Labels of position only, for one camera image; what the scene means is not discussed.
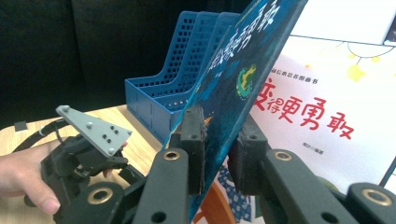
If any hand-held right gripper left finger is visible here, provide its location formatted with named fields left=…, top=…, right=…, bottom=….
left=133, top=105, right=206, bottom=224

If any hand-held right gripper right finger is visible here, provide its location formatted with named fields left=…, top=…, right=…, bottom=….
left=229, top=115, right=359, bottom=224

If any blue plastic file rack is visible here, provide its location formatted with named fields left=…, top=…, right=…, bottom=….
left=124, top=10, right=241, bottom=146

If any children's picture book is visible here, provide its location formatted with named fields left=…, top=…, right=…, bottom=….
left=162, top=0, right=396, bottom=224

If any grey tape piece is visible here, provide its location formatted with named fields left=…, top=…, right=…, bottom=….
left=13, top=120, right=29, bottom=133

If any dark curtain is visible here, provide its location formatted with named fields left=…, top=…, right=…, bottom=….
left=0, top=0, right=250, bottom=130

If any left hand-held gripper black cable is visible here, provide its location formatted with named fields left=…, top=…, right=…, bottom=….
left=12, top=118, right=80, bottom=153

